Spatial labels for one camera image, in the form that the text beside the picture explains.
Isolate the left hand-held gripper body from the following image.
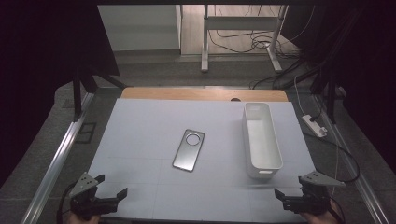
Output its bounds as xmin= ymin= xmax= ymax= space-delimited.
xmin=68 ymin=172 xmax=120 ymax=219

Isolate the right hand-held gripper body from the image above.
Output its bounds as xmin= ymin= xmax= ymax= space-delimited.
xmin=281 ymin=170 xmax=347 ymax=217

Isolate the white plastic bin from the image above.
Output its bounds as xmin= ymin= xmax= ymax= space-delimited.
xmin=241 ymin=102 xmax=284 ymax=180

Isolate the grey translucent phone case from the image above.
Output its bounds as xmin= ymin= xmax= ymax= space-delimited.
xmin=172 ymin=128 xmax=205 ymax=173

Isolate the person's left hand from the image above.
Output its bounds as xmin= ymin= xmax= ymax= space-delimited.
xmin=66 ymin=211 xmax=101 ymax=224

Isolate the person's right hand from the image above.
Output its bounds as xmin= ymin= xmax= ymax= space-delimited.
xmin=299 ymin=201 xmax=340 ymax=224

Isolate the white power strip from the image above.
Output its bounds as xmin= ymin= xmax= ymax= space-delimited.
xmin=301 ymin=114 xmax=329 ymax=138

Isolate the black metal stand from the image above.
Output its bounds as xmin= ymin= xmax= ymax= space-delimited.
xmin=72 ymin=60 xmax=128 ymax=123
xmin=309 ymin=62 xmax=341 ymax=125

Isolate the dark curtain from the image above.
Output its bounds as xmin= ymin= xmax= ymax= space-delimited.
xmin=284 ymin=0 xmax=396 ymax=175
xmin=0 ymin=0 xmax=120 ymax=189

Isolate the white cabinet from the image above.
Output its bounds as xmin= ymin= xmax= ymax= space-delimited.
xmin=97 ymin=4 xmax=183 ymax=52

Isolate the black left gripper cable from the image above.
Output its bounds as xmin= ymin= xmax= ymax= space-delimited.
xmin=56 ymin=181 xmax=78 ymax=224

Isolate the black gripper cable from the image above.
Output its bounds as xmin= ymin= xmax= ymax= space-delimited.
xmin=56 ymin=181 xmax=78 ymax=224
xmin=327 ymin=195 xmax=347 ymax=224

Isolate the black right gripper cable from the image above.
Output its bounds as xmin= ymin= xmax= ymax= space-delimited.
xmin=327 ymin=195 xmax=347 ymax=224

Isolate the aluminium rail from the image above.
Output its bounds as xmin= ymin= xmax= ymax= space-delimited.
xmin=312 ymin=92 xmax=390 ymax=224
xmin=20 ymin=91 xmax=96 ymax=224

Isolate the black power strip cable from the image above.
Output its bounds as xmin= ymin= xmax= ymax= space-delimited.
xmin=302 ymin=130 xmax=361 ymax=184

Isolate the thin white cable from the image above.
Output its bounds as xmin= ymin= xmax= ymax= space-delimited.
xmin=292 ymin=74 xmax=307 ymax=117

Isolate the black floor cable bundle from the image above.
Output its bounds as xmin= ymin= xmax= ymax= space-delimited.
xmin=207 ymin=4 xmax=302 ymax=58

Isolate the white metal desk frame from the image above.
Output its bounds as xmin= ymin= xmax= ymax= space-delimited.
xmin=200 ymin=4 xmax=289 ymax=74

